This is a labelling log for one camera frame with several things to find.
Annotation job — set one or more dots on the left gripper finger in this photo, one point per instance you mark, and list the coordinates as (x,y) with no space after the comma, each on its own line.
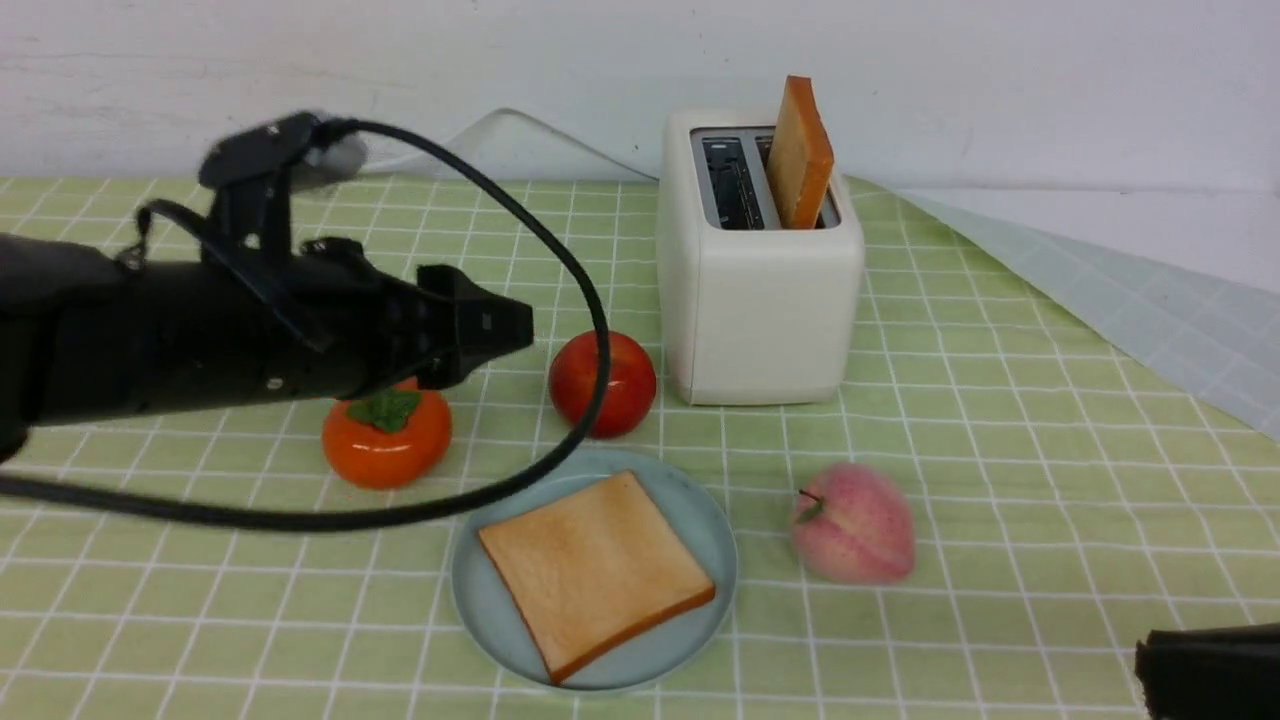
(463,315)
(446,367)

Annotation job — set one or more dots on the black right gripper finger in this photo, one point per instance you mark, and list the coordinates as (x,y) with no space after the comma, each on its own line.
(1212,673)

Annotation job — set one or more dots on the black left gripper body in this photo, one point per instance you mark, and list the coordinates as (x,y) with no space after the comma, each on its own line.
(351,330)

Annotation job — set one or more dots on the toast slice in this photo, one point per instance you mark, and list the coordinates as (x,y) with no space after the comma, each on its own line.
(801,160)
(594,569)

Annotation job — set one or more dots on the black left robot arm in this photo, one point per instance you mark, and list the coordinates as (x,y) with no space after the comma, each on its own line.
(88,339)

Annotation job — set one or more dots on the orange persimmon with leaf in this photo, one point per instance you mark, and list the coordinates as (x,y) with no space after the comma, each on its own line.
(390,439)

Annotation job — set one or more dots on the red apple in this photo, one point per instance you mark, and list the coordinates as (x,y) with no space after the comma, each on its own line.
(632,386)

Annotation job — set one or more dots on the white two-slot toaster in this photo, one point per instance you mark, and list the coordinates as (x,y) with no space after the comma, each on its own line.
(752,314)

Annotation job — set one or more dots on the light blue round plate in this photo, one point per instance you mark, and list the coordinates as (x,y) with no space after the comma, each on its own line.
(490,616)

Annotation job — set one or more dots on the green checkered tablecloth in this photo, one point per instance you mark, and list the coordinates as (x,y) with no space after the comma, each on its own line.
(1065,501)

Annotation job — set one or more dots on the pink peach with leaf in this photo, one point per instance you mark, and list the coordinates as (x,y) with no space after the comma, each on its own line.
(852,525)

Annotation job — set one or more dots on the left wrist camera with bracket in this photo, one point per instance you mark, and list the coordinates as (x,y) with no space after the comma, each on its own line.
(247,230)

